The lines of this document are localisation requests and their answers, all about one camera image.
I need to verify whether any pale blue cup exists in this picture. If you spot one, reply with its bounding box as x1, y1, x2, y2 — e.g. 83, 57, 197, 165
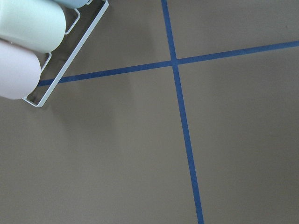
54, 0, 90, 9

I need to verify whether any blue tape strip lengthwise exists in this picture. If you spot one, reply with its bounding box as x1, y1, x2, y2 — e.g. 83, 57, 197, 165
161, 0, 204, 224

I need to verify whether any blue tape strip crosswise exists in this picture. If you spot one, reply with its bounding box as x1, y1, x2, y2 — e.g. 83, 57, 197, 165
37, 40, 299, 87

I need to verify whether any white wire cup rack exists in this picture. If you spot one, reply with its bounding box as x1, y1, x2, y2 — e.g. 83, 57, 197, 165
22, 0, 109, 107

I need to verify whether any pale pink cup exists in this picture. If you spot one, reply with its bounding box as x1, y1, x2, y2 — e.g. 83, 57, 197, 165
0, 41, 41, 100

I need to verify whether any pale green cup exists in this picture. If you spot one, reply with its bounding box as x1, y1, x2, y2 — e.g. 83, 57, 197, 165
0, 0, 66, 53

